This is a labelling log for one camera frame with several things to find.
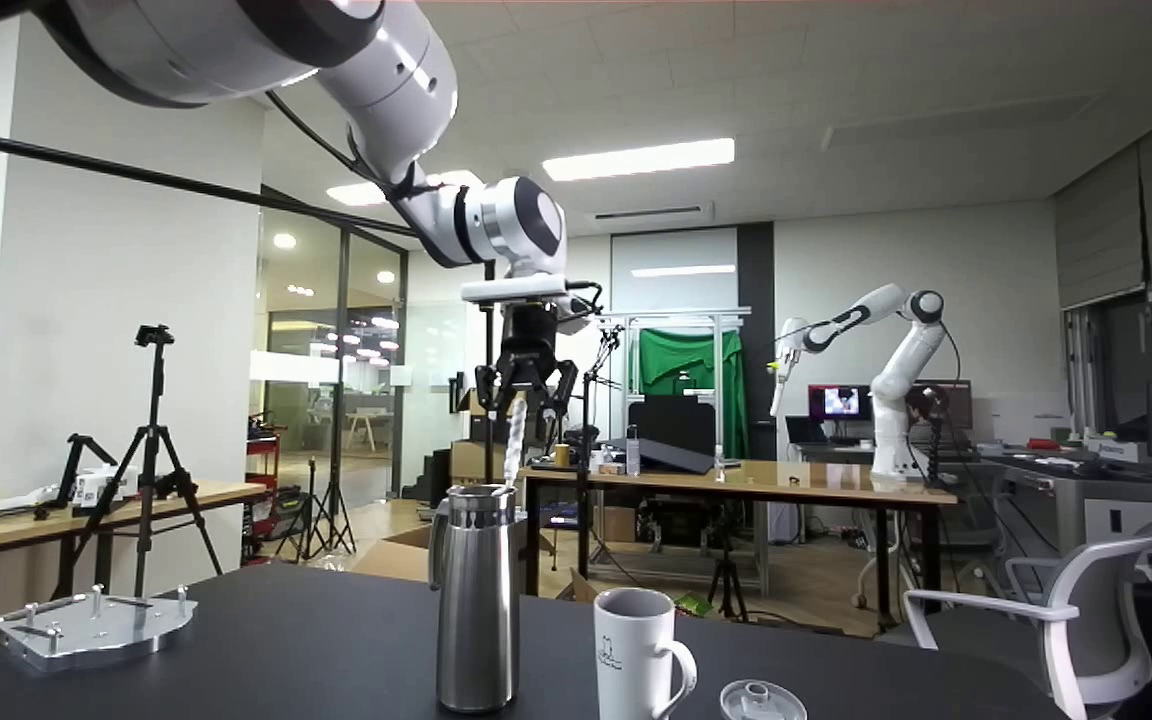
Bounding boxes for clear acrylic plate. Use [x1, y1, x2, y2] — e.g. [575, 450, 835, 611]
[0, 586, 206, 674]

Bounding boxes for grey window blinds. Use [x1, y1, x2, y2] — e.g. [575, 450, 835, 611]
[1053, 94, 1152, 320]

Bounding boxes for long wooden table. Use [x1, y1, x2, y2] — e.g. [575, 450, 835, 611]
[519, 455, 959, 639]

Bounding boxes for small lit monitor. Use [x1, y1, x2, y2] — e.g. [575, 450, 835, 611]
[807, 379, 876, 430]

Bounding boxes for green cloth backdrop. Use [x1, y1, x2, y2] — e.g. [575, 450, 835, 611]
[638, 329, 752, 460]

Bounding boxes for wooden wall bench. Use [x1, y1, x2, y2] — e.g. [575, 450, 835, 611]
[0, 481, 275, 564]

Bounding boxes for black tripod with camera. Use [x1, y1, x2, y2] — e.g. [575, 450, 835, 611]
[52, 320, 229, 604]

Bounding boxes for grey office desk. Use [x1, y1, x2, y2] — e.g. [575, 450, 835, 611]
[990, 445, 1152, 593]

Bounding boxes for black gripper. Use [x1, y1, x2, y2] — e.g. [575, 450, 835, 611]
[471, 304, 584, 453]

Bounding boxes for small black stand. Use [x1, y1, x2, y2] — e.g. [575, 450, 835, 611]
[34, 432, 122, 523]

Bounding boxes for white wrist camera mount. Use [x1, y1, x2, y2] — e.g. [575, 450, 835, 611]
[458, 273, 610, 335]

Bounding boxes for white office chair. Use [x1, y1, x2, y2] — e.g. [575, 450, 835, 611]
[895, 534, 1152, 720]

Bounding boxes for white ceramic mug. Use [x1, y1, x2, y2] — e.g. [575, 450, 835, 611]
[590, 586, 704, 720]

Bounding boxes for black boom pole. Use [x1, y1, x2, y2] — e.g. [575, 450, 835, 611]
[0, 116, 421, 241]

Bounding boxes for bright rectangular ceiling light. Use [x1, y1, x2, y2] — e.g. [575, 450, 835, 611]
[540, 134, 741, 190]

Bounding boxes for white spiral rod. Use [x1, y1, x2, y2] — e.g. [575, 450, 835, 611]
[502, 395, 538, 493]

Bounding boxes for clear round lid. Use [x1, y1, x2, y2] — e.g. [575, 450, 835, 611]
[717, 676, 814, 720]

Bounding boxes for tall silver metal cup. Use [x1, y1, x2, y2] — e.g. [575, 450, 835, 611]
[428, 481, 526, 716]

